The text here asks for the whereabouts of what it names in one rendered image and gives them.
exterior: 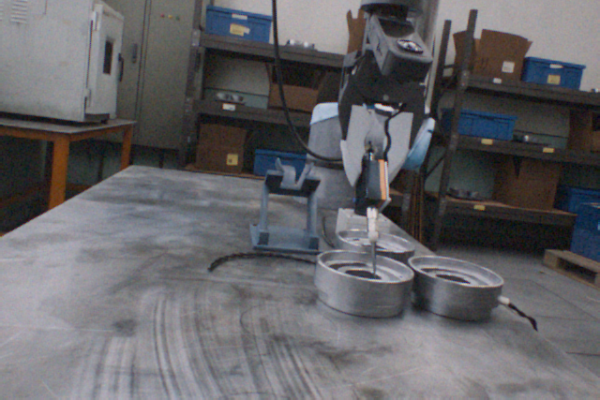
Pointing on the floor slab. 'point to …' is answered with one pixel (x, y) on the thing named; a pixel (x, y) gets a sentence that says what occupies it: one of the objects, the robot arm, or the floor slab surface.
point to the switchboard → (153, 43)
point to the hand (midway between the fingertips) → (370, 177)
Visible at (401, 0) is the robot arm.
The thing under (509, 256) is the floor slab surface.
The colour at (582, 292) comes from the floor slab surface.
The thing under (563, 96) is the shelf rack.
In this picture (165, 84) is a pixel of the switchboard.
